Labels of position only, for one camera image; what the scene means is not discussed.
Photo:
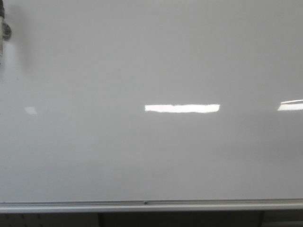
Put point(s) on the black and white marker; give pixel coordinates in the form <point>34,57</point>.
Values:
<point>5,30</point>

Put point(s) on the white whiteboard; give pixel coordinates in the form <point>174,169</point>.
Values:
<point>189,105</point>

